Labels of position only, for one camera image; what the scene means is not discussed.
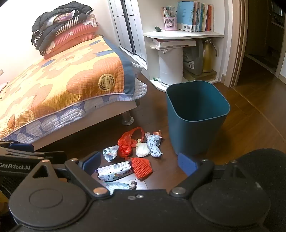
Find blue plastic wrapper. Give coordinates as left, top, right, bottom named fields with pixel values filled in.
left=105, top=182, right=131, bottom=194

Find blue crumpled paper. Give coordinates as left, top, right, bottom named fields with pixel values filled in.
left=146, top=134, right=163, bottom=158

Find white sliding wardrobe door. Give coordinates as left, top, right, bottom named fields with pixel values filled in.
left=108, top=0, right=148, bottom=67

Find red plastic bag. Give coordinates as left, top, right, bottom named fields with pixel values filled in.
left=118, top=127, right=146, bottom=159

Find white shelf unit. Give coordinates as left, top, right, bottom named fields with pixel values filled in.
left=134, top=0, right=225, bottom=91

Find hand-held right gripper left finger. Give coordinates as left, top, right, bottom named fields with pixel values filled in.
left=24, top=151, right=112, bottom=199

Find gold thermos jug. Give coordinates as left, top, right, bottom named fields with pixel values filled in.
left=202, top=38, right=220, bottom=73

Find white cylindrical appliance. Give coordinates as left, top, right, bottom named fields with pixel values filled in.
left=158, top=48, right=184, bottom=85

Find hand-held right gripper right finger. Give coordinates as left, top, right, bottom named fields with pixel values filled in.
left=169, top=152, right=249, bottom=199

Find printed tissue packet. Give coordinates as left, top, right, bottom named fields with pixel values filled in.
left=97, top=162, right=132, bottom=181

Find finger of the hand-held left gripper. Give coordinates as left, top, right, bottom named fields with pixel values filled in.
left=0, top=140, right=34, bottom=154

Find teal plastic trash bin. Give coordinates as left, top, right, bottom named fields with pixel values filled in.
left=166, top=81, right=230, bottom=157

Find beige bed frame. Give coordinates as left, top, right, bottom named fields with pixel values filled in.
left=29, top=98, right=140, bottom=151

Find stack of flat magazines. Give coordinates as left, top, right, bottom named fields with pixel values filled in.
left=150, top=38, right=197, bottom=50

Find stack of folded blankets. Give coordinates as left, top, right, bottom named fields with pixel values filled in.
left=31, top=1, right=94, bottom=51

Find printed wrapper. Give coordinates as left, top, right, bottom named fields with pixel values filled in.
left=103, top=145, right=119, bottom=163

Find orange floral quilt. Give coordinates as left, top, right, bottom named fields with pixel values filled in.
left=0, top=36, right=137, bottom=140

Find row of upright books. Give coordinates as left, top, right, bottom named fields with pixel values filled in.
left=177, top=1, right=214, bottom=32

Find pink pen holder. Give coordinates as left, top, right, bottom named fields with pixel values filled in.
left=162, top=6, right=178, bottom=31

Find red foam fruit net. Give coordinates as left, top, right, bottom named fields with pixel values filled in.
left=131, top=157, right=153, bottom=180

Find pink folded blanket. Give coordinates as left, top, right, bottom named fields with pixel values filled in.
left=43, top=14, right=99, bottom=59

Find white tissue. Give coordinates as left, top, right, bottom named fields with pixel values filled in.
left=135, top=139, right=151, bottom=157

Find wooden door frame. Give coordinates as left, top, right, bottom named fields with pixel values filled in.
left=223, top=0, right=247, bottom=88

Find grey plastic jug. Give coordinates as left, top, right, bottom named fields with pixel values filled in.
left=183, top=40, right=204, bottom=75

